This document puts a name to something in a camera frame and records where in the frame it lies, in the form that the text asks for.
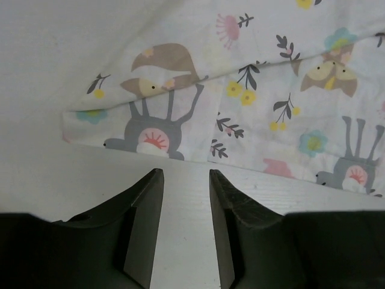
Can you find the animal print cloth placemat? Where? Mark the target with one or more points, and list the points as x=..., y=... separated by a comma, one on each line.
x=289, y=88

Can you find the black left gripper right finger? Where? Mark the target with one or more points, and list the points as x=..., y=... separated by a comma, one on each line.
x=259, y=248

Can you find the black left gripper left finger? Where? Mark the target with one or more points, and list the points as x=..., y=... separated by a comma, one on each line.
x=109, y=246

